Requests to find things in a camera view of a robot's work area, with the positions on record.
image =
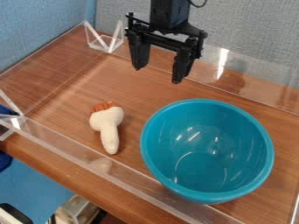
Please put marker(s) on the black white device below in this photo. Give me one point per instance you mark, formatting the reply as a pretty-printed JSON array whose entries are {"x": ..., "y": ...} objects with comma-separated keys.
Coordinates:
[{"x": 12, "y": 216}]

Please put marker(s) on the white toy mushroom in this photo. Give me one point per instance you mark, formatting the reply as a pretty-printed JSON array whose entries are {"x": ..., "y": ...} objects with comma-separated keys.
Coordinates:
[{"x": 104, "y": 119}]

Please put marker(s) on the clear acrylic corner bracket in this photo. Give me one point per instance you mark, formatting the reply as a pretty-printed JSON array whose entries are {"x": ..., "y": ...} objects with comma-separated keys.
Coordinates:
[{"x": 103, "y": 42}]

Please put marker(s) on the grey clutter below table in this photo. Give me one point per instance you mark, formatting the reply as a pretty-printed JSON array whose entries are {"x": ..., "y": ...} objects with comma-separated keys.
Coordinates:
[{"x": 77, "y": 211}]

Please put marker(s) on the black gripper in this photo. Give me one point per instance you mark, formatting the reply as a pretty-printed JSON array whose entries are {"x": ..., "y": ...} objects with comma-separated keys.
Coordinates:
[{"x": 165, "y": 29}]

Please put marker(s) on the clear acrylic left bracket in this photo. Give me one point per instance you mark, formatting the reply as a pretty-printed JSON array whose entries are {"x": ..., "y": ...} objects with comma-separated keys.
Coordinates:
[{"x": 12, "y": 122}]

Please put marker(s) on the clear acrylic front barrier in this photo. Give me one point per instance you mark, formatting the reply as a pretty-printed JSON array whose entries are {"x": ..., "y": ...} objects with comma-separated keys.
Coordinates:
[{"x": 99, "y": 176}]

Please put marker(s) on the clear acrylic back barrier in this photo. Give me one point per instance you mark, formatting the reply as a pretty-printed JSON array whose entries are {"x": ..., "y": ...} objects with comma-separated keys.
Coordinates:
[{"x": 239, "y": 75}]

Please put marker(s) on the blue cloth object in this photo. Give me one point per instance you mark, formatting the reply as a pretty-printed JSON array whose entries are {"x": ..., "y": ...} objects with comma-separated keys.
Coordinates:
[{"x": 5, "y": 159}]

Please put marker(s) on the clear acrylic barrier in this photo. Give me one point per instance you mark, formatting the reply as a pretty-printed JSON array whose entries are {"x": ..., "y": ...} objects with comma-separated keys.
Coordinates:
[
  {"x": 239, "y": 75},
  {"x": 99, "y": 176}
]

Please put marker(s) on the blue plastic bowl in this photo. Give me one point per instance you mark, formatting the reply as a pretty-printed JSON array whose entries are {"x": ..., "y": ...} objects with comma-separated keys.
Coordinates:
[{"x": 207, "y": 150}]

